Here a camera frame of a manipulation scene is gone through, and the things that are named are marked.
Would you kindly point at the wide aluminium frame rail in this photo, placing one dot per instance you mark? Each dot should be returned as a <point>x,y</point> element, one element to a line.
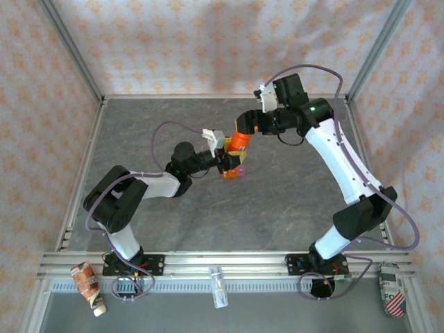
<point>243,265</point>

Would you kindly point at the thin aluminium frame rail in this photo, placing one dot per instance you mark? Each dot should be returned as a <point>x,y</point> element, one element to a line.
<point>208,96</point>
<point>94,135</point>
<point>357,132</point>

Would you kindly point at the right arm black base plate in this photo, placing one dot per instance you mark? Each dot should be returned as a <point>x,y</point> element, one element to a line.
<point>295,263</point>

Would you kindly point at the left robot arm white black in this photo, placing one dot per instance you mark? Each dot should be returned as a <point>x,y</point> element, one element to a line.
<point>114,204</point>

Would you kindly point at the crumpled brown drink bottle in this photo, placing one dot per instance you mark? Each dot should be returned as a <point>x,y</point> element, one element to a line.
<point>85,279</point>

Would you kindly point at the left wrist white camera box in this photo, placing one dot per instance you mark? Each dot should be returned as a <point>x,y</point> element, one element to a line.
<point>215,140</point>

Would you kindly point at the clear plastic bottle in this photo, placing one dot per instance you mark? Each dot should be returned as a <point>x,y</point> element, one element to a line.
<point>218,288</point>

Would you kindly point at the aluminium frame post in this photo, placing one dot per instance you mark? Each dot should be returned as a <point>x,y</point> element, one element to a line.
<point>73,48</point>
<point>379,48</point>

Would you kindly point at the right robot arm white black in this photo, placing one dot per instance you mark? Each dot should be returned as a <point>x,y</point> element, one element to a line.
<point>360,215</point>

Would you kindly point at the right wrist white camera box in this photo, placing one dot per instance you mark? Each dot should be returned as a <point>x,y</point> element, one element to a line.
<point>267,100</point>

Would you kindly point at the orange pill bottle cap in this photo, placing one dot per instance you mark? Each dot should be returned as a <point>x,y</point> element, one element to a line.
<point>243,135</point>

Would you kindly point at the newsprint can with flag print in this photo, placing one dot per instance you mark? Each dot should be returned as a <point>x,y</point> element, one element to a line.
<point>390,284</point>

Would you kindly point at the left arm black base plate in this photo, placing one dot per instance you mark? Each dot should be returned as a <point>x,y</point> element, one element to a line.
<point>156,265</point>

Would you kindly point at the orange pill bottle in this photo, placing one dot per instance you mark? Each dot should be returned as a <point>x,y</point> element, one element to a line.
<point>239,143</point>

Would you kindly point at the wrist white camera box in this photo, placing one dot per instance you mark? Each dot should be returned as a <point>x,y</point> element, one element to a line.
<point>215,140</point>
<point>267,100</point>

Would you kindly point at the small green circuit board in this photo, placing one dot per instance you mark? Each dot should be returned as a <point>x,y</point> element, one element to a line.
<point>343,277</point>

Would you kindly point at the white orange patterned cloth backdrop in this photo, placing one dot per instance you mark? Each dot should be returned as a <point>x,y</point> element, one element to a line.
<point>222,45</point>

